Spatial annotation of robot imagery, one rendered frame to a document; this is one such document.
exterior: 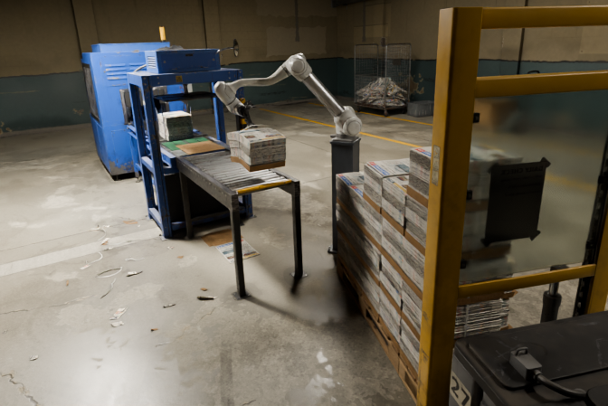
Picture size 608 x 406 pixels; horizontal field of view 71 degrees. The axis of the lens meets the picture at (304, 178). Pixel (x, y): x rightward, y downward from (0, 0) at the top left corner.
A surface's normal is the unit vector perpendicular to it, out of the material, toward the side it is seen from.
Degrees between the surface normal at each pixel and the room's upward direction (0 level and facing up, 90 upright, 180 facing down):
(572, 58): 90
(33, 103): 90
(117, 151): 90
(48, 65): 90
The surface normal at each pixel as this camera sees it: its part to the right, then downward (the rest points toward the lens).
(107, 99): 0.53, 0.24
